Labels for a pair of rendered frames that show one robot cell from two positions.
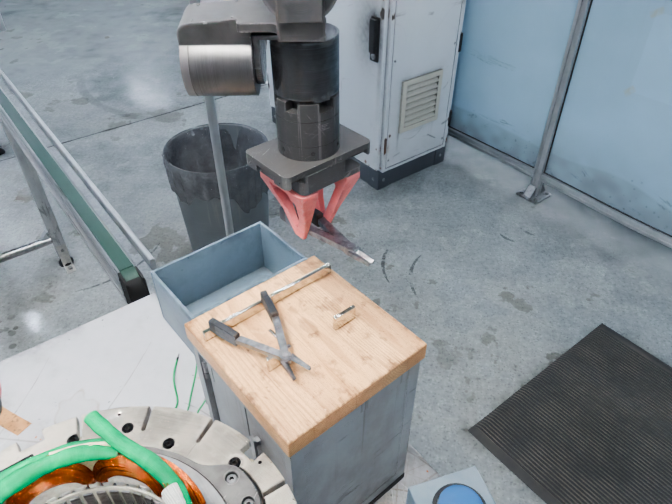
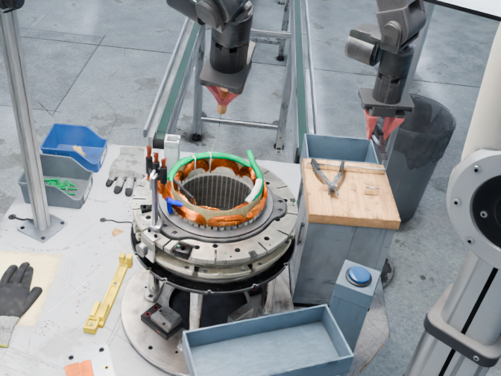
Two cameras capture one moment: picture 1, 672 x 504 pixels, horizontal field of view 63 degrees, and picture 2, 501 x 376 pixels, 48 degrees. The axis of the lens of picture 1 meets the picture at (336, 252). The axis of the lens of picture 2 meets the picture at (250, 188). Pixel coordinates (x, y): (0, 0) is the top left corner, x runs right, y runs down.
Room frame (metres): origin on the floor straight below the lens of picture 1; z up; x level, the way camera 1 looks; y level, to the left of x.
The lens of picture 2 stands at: (-0.50, -0.38, 1.79)
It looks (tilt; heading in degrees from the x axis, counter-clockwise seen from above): 37 degrees down; 37
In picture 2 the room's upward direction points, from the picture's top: 7 degrees clockwise
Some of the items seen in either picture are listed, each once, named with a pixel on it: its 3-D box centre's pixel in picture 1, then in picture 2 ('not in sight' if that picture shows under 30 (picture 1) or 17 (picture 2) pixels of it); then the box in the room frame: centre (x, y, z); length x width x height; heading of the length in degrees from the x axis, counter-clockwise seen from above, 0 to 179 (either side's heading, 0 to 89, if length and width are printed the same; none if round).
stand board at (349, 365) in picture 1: (303, 340); (347, 192); (0.42, 0.04, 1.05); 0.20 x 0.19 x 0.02; 40
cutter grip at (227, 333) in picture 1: (224, 331); (315, 165); (0.40, 0.12, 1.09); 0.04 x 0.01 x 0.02; 55
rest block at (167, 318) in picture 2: not in sight; (165, 317); (0.03, 0.19, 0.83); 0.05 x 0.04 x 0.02; 92
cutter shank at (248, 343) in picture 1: (262, 348); (325, 178); (0.38, 0.08, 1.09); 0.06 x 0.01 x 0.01; 65
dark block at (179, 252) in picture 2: not in sight; (183, 250); (0.01, 0.13, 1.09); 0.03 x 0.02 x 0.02; 115
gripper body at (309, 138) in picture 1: (308, 127); (388, 89); (0.46, 0.03, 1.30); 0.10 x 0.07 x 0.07; 131
